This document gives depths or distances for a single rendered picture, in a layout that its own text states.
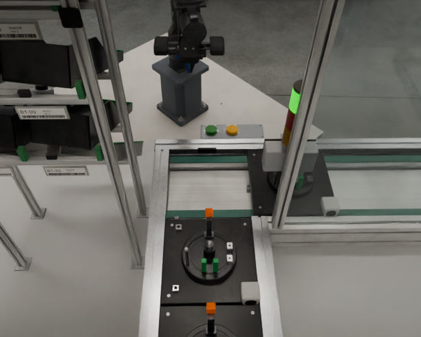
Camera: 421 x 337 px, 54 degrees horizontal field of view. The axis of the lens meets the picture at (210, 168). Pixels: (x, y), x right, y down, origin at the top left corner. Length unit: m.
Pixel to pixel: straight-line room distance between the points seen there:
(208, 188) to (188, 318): 0.43
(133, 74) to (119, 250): 0.83
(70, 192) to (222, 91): 0.71
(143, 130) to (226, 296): 0.75
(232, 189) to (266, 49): 2.34
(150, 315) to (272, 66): 2.56
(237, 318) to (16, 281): 0.62
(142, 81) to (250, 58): 1.74
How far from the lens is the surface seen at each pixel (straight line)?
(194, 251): 1.07
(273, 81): 3.17
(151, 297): 1.07
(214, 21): 3.83
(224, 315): 1.03
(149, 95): 1.69
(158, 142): 1.35
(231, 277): 1.07
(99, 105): 0.74
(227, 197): 1.26
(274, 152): 0.95
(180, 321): 1.02
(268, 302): 1.07
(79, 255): 1.27
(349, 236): 1.25
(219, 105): 1.63
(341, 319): 1.20
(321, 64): 0.77
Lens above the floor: 1.93
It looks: 50 degrees down
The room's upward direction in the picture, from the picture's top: 1 degrees clockwise
